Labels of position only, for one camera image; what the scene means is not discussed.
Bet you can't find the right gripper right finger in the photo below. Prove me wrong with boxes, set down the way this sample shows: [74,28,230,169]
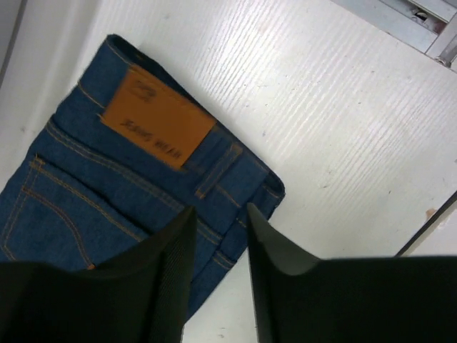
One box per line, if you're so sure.
[248,204,456,342]

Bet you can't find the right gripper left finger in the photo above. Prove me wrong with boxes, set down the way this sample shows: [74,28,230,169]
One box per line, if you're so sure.
[1,207,196,342]

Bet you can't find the dark blue denim trousers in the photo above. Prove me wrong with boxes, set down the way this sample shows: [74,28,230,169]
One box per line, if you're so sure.
[1,34,285,316]

